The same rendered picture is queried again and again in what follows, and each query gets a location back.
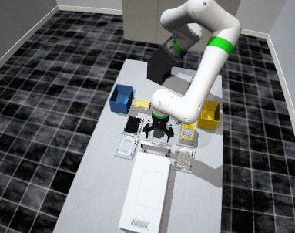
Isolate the yellow bin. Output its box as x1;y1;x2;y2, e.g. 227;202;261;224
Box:
197;100;220;131

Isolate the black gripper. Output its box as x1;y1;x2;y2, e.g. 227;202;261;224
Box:
142;120;174;143

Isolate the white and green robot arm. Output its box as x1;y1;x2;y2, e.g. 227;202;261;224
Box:
151;0;242;125

